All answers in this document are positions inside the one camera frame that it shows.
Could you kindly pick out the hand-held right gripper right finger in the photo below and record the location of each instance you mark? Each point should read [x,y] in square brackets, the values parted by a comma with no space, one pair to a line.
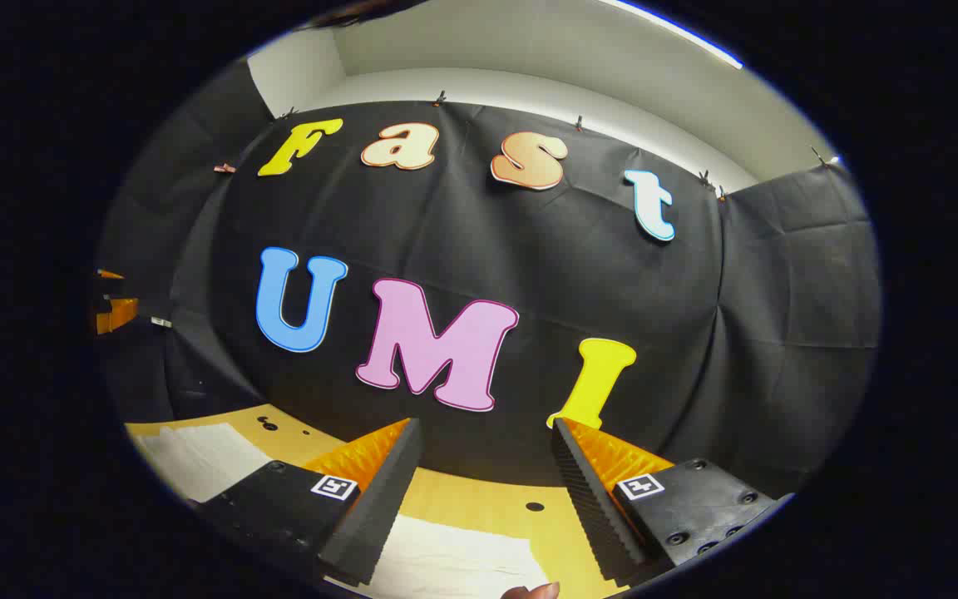
[591,507]

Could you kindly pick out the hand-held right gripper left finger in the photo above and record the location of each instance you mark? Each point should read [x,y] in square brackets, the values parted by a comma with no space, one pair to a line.
[379,507]

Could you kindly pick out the white jeans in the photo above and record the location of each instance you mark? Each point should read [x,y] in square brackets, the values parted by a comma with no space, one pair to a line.
[446,559]

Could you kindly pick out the black backdrop cloth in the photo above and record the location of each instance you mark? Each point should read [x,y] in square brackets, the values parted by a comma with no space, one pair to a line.
[595,283]

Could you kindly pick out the row of metal cloth clips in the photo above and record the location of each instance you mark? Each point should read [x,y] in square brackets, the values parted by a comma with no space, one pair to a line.
[224,168]

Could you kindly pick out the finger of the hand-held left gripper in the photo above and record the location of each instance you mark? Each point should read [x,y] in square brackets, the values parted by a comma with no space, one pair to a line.
[117,316]
[110,274]

